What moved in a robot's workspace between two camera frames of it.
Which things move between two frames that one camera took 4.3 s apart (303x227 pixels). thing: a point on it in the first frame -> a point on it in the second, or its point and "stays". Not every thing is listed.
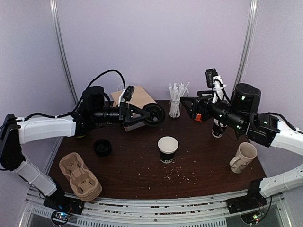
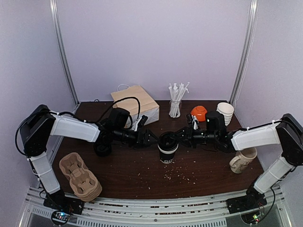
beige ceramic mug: (246, 152) stays
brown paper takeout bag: (140, 98) stays
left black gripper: (124, 107) -> (140, 142)
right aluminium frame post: (248, 43) stays
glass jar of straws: (177, 92) stays
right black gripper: (197, 108) -> (185, 137)
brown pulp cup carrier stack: (84, 182) stays
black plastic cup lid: (156, 115) -> (168, 143)
